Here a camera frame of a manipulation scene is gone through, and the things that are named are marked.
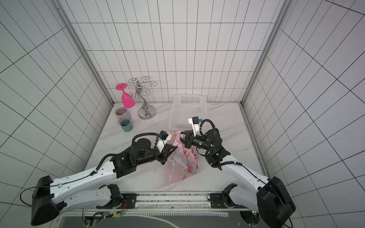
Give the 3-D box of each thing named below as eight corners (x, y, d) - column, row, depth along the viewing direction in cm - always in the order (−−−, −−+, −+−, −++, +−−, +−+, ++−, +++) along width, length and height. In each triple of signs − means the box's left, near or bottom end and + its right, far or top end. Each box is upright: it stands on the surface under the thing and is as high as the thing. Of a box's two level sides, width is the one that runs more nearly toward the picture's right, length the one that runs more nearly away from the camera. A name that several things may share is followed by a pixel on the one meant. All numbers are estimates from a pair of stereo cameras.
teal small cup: (122, 131, 104) (118, 126, 99) (124, 124, 108) (121, 118, 103) (131, 131, 104) (128, 126, 99) (133, 124, 108) (131, 118, 103)
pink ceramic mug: (120, 125, 105) (116, 120, 100) (117, 114, 112) (114, 108, 107) (132, 121, 108) (130, 115, 103) (129, 110, 115) (126, 104, 110)
